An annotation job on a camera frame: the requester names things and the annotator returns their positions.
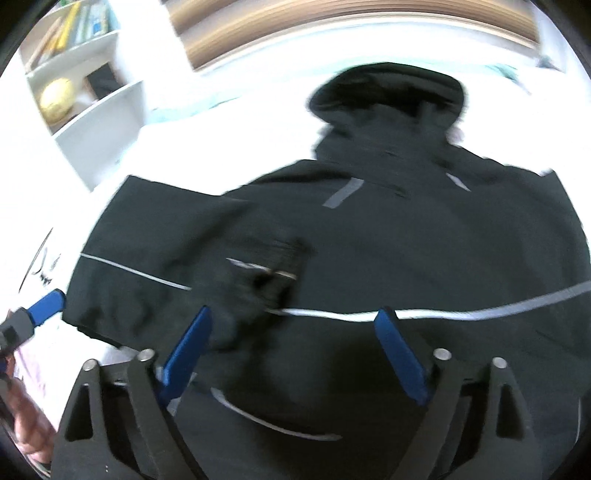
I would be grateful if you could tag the wooden headboard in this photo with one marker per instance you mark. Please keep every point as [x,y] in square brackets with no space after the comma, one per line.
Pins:
[351,25]

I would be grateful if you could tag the row of books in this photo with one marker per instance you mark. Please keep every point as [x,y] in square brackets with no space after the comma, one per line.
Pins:
[74,27]

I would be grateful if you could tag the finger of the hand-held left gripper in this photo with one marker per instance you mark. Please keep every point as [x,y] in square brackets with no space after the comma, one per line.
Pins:
[46,307]

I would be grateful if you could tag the black jacket with reflective stripes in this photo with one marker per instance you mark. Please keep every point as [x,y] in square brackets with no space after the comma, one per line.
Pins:
[378,240]

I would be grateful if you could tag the white dotted bed blanket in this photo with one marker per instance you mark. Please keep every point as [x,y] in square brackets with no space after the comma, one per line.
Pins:
[221,147]

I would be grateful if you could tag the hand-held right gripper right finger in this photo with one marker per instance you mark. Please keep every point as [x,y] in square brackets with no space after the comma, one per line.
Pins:
[399,353]

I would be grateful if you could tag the white furniture post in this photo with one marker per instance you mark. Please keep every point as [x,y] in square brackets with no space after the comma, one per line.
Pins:
[551,32]

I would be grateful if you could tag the white bookshelf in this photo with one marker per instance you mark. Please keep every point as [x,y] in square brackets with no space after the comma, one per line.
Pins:
[92,138]

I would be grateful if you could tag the yellow ball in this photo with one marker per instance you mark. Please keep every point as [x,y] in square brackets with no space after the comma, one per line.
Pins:
[56,99]

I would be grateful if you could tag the dark box on shelf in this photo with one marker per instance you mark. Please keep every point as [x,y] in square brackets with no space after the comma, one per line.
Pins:
[102,82]

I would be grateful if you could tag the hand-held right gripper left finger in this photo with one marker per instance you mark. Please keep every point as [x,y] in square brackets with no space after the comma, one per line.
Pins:
[187,350]

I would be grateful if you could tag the person's left hand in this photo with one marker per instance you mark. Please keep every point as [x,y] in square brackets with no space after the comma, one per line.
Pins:
[30,429]

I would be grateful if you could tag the pink bed sheet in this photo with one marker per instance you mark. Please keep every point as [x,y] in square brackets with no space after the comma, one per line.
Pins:
[32,369]

